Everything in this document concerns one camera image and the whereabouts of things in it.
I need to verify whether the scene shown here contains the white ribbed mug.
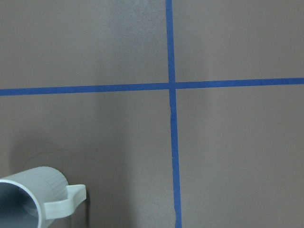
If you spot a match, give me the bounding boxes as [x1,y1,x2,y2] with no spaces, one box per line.
[0,166,86,228]

